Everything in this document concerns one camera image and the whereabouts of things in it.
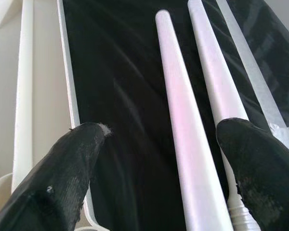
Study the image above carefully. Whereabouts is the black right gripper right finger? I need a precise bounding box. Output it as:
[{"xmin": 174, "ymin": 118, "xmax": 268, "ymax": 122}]
[{"xmin": 216, "ymin": 117, "xmax": 289, "ymax": 231}]

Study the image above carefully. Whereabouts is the black table cloth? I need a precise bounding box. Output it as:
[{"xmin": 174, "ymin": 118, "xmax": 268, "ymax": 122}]
[{"xmin": 62, "ymin": 0, "xmax": 289, "ymax": 231}]

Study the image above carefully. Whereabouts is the white plastic table leg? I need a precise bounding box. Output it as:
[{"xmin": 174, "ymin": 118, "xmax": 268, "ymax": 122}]
[
  {"xmin": 155, "ymin": 11, "xmax": 235, "ymax": 231},
  {"xmin": 187, "ymin": 0, "xmax": 261, "ymax": 231}
]

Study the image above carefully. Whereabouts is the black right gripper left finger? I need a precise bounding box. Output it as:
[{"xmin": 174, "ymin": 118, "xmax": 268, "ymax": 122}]
[{"xmin": 0, "ymin": 122, "xmax": 106, "ymax": 231}]

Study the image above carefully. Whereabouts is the white plastic table top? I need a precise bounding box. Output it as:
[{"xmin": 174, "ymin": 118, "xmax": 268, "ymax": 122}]
[{"xmin": 0, "ymin": 0, "xmax": 101, "ymax": 231}]

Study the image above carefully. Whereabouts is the white strip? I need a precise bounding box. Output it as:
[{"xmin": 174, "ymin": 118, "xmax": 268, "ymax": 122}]
[{"xmin": 216, "ymin": 0, "xmax": 289, "ymax": 145}]

